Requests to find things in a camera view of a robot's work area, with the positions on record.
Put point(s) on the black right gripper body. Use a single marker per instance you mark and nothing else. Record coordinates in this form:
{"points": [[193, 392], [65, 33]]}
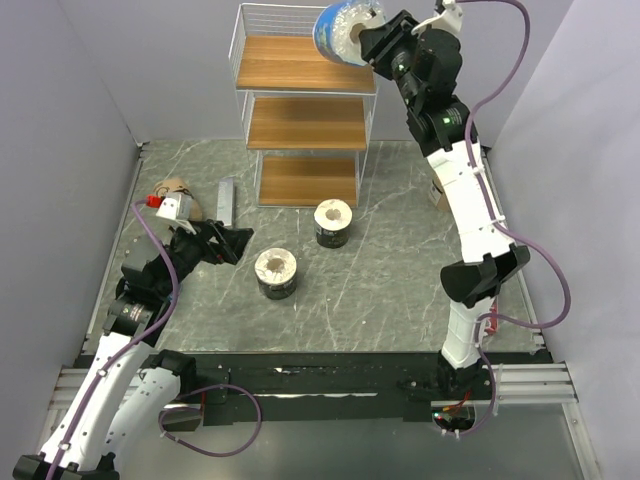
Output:
{"points": [[396, 65]]}

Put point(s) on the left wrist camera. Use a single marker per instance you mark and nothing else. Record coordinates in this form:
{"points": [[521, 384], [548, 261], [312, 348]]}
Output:
{"points": [[173, 209]]}

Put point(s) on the wire shelf with wooden boards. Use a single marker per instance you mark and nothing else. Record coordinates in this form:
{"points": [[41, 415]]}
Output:
{"points": [[306, 120]]}

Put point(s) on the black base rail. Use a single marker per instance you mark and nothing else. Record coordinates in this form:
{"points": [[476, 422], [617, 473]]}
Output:
{"points": [[298, 386]]}

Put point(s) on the black-wrapped paper roll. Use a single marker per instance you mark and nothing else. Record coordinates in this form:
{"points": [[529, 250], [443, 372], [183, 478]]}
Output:
{"points": [[332, 220], [276, 273]]}

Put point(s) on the brown paper roll with drawing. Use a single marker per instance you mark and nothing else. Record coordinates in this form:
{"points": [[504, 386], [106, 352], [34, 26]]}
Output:
{"points": [[178, 185]]}

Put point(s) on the silver Protefix box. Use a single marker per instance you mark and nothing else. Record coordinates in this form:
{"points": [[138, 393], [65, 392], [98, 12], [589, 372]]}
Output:
{"points": [[225, 206]]}

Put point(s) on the brown paper roll with label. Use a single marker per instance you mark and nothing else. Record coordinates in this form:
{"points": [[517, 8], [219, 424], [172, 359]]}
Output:
{"points": [[437, 194]]}

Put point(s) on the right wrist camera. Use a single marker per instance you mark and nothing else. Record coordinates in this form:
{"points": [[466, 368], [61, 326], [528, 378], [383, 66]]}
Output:
{"points": [[448, 16]]}

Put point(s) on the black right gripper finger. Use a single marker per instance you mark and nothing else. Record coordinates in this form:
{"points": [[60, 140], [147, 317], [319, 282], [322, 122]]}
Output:
{"points": [[400, 26], [375, 46]]}

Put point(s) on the blue-wrapped paper towel roll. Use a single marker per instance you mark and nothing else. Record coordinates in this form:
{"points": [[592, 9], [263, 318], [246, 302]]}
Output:
{"points": [[337, 28]]}

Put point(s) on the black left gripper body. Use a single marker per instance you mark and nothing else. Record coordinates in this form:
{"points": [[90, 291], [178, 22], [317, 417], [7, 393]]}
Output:
{"points": [[187, 250]]}

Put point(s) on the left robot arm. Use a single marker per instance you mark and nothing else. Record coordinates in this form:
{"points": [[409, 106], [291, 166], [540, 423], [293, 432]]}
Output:
{"points": [[128, 381]]}

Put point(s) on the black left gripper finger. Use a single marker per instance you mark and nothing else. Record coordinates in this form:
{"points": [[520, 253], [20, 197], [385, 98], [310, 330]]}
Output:
{"points": [[216, 246], [233, 242]]}

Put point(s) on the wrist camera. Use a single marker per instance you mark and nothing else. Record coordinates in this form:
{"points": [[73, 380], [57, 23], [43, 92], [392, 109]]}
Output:
{"points": [[173, 209], [448, 16]]}

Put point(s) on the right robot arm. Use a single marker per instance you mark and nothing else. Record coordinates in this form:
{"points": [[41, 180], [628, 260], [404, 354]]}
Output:
{"points": [[447, 138]]}

